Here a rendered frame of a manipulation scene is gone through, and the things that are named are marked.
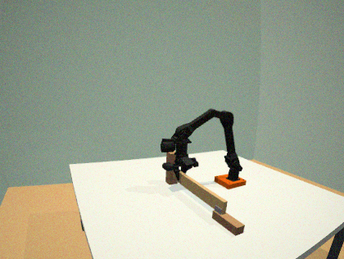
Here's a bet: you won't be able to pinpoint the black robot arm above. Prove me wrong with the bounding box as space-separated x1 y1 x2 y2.
161 108 242 182

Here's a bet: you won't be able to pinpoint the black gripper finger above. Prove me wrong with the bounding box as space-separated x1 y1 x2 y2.
174 169 181 181
181 166 191 174

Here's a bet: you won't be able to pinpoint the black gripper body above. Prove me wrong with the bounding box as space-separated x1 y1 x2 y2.
162 152 199 170

